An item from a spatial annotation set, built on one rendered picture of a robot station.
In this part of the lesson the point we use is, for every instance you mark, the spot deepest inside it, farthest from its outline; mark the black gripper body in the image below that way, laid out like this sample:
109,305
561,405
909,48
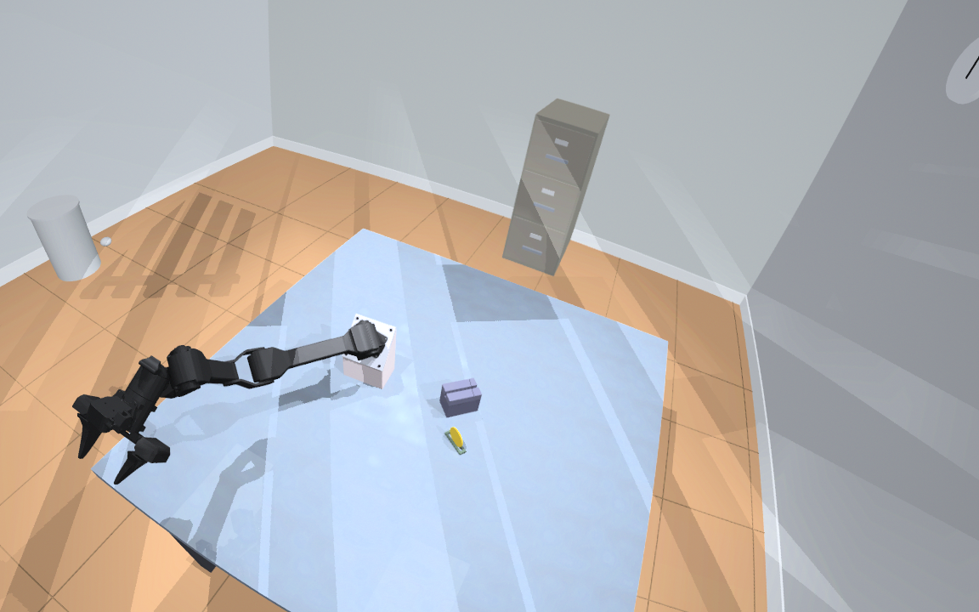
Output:
150,449

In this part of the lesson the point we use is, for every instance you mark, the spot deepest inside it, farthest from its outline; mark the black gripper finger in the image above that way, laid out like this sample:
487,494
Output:
89,436
132,463

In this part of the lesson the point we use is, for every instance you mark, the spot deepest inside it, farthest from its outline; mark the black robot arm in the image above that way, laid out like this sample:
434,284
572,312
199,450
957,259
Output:
189,369

